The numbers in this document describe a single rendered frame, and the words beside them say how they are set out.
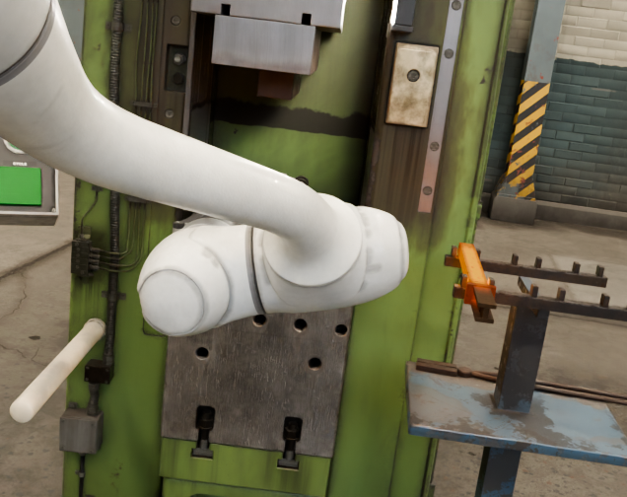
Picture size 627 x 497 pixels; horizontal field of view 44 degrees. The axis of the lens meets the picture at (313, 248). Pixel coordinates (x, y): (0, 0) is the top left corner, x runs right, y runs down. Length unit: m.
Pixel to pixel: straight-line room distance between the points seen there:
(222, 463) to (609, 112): 6.32
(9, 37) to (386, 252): 0.48
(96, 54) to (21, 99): 1.34
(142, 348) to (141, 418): 0.18
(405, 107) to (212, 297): 1.01
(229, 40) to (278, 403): 0.76
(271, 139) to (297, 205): 1.41
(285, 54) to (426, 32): 0.33
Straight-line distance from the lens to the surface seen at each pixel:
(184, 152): 0.62
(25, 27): 0.45
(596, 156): 7.69
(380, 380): 1.91
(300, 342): 1.66
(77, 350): 1.78
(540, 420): 1.55
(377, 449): 1.99
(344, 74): 2.08
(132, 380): 1.97
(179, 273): 0.80
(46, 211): 1.58
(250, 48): 1.61
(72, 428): 2.01
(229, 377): 1.70
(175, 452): 1.80
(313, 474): 1.79
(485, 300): 1.23
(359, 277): 0.81
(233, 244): 0.84
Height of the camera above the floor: 1.33
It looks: 14 degrees down
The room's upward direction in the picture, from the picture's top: 7 degrees clockwise
